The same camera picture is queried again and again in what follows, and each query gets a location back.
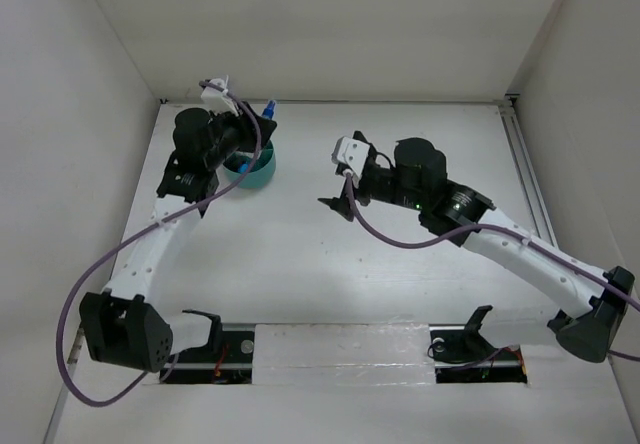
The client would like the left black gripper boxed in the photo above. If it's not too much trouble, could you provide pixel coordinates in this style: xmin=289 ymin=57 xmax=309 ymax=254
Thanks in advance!
xmin=204 ymin=101 xmax=274 ymax=170

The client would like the teal round divided container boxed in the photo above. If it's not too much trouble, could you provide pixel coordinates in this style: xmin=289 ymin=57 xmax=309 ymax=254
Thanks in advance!
xmin=223 ymin=141 xmax=276 ymax=190

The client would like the clear blue glue bottle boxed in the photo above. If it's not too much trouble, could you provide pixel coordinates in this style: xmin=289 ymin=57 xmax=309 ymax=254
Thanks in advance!
xmin=261 ymin=100 xmax=277 ymax=120

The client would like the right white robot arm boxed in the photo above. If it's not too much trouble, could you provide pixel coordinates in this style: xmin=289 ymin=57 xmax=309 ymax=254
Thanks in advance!
xmin=322 ymin=131 xmax=639 ymax=366

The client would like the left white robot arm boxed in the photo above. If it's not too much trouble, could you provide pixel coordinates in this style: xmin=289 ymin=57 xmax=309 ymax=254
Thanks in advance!
xmin=79 ymin=107 xmax=277 ymax=373

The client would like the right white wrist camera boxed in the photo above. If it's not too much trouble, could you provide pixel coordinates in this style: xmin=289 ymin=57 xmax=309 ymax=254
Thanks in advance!
xmin=331 ymin=136 xmax=372 ymax=187

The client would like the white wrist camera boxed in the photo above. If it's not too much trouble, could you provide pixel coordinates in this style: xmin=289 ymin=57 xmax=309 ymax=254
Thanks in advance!
xmin=331 ymin=136 xmax=372 ymax=187
xmin=199 ymin=77 xmax=239 ymax=116

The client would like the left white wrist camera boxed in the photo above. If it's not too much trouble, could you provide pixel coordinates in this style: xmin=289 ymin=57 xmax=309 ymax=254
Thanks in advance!
xmin=199 ymin=77 xmax=239 ymax=116

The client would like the aluminium rail right side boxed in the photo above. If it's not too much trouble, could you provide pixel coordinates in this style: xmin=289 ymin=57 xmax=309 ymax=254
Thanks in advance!
xmin=497 ymin=95 xmax=558 ymax=247

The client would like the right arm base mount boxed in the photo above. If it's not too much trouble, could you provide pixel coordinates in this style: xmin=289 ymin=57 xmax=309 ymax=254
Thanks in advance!
xmin=426 ymin=305 xmax=528 ymax=384

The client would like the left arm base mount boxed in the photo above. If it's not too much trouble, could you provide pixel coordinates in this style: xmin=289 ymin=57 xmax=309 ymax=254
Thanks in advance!
xmin=159 ymin=310 xmax=255 ymax=385

